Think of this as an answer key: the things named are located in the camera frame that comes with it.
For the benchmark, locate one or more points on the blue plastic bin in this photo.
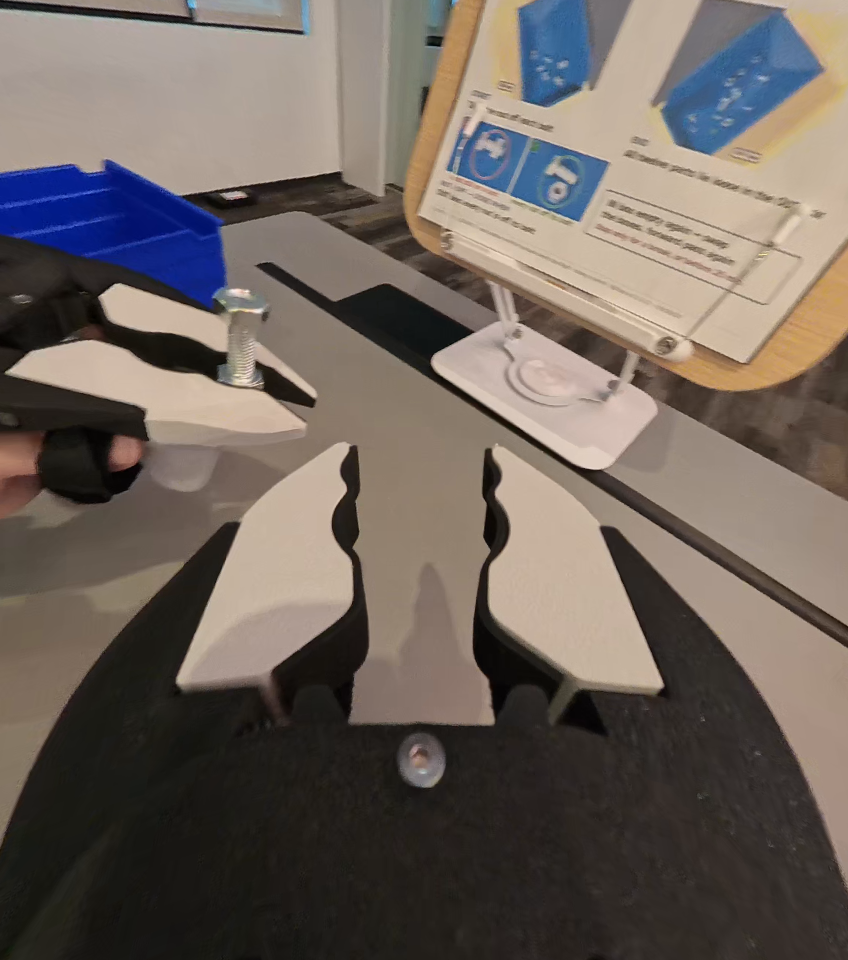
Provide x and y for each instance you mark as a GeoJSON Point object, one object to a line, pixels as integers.
{"type": "Point", "coordinates": [94, 217]}

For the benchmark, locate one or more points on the small dark floor device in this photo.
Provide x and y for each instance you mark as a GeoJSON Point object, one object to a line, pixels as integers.
{"type": "Point", "coordinates": [230, 199]}

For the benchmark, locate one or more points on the large steel hex nut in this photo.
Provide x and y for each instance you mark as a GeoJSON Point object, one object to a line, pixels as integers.
{"type": "Point", "coordinates": [238, 376]}

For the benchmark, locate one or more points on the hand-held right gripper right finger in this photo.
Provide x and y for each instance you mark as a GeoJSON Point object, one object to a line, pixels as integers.
{"type": "Point", "coordinates": [566, 592]}

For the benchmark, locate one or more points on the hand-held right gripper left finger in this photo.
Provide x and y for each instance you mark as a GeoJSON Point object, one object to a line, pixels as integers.
{"type": "Point", "coordinates": [274, 585]}

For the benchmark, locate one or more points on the printed instruction sheet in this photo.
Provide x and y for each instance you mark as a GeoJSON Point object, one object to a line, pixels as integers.
{"type": "Point", "coordinates": [656, 225]}

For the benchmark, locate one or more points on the white book stand base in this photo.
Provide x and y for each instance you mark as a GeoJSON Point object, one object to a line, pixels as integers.
{"type": "Point", "coordinates": [589, 420]}

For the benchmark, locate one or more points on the instruction sheet on wooden stand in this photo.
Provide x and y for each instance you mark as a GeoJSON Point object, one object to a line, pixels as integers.
{"type": "Point", "coordinates": [829, 337]}

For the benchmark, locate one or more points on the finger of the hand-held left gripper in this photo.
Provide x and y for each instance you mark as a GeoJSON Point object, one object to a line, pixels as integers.
{"type": "Point", "coordinates": [161, 315]}
{"type": "Point", "coordinates": [169, 405]}

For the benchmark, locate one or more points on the large steel hex bolt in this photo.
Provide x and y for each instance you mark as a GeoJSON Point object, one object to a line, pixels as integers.
{"type": "Point", "coordinates": [242, 330]}

